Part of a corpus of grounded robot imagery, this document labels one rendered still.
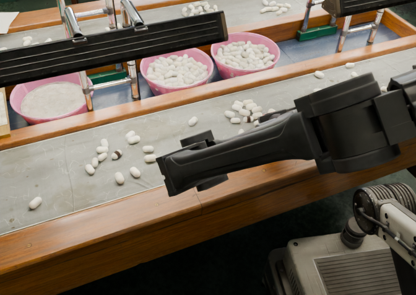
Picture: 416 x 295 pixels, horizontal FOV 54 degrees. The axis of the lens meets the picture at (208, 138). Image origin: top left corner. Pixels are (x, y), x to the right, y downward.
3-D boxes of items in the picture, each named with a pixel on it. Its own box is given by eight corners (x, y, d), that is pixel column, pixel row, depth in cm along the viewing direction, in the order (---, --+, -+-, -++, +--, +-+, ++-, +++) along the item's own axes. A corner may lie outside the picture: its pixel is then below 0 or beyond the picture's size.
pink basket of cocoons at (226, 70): (289, 82, 160) (293, 61, 153) (227, 97, 152) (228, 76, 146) (257, 47, 177) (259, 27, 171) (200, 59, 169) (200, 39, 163)
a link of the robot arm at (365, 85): (156, 208, 77) (138, 157, 77) (207, 184, 86) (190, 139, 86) (385, 166, 44) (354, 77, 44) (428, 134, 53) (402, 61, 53)
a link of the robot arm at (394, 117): (433, 131, 44) (416, 83, 44) (340, 162, 45) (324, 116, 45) (402, 129, 53) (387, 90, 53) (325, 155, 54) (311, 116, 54)
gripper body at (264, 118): (256, 116, 122) (267, 116, 115) (286, 108, 125) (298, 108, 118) (260, 138, 122) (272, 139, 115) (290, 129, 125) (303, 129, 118)
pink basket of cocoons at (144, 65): (226, 87, 157) (228, 66, 150) (174, 119, 143) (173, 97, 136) (180, 57, 170) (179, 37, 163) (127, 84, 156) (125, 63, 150)
